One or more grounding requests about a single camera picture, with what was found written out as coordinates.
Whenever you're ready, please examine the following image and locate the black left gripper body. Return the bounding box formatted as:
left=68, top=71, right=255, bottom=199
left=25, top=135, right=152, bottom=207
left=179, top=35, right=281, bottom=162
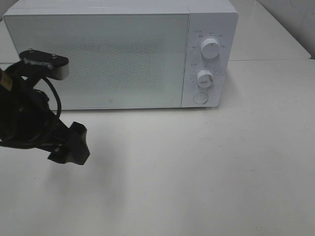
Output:
left=7, top=61, right=71, bottom=160

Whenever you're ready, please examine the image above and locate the round white door-release button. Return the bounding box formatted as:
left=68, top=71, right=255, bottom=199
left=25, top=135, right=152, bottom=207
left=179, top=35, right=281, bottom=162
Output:
left=193, top=92, right=208, bottom=105

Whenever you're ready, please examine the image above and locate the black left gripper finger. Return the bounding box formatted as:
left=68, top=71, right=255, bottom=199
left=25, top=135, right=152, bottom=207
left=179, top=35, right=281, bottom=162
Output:
left=61, top=122, right=90, bottom=165

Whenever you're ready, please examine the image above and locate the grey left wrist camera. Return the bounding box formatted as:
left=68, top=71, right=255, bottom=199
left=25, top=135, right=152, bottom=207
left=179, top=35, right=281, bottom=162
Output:
left=19, top=49, right=69, bottom=80

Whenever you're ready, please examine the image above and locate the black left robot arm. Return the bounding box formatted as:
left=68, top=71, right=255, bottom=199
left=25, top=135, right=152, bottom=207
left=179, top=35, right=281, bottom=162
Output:
left=0, top=61, right=90, bottom=165

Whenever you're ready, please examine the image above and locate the white microwave oven body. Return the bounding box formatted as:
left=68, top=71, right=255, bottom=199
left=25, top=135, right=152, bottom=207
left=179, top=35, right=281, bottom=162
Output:
left=3, top=0, right=238, bottom=109

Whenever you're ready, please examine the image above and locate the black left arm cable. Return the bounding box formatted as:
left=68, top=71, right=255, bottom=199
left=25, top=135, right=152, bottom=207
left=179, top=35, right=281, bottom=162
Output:
left=0, top=76, right=62, bottom=149

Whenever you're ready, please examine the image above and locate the white microwave door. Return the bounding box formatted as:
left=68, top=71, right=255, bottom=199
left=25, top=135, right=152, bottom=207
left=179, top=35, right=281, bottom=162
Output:
left=4, top=14, right=189, bottom=109

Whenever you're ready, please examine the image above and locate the white timer knob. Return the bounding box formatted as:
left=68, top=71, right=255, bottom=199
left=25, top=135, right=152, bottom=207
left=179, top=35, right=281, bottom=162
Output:
left=197, top=70, right=214, bottom=88

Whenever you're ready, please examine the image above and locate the upper white power knob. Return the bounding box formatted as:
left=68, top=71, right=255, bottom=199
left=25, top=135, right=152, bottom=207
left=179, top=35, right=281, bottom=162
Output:
left=199, top=36, right=221, bottom=59

